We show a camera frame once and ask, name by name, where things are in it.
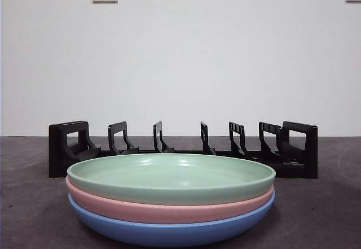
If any green plastic plate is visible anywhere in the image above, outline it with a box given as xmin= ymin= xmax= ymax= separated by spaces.
xmin=67 ymin=153 xmax=276 ymax=206

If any pink plastic plate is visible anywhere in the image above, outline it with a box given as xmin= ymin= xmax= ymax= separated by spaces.
xmin=65 ymin=175 xmax=275 ymax=224

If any blue plastic plate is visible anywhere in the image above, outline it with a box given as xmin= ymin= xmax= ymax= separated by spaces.
xmin=68 ymin=191 xmax=276 ymax=248

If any black plastic dish rack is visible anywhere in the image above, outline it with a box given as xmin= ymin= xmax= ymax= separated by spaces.
xmin=48 ymin=120 xmax=319 ymax=180

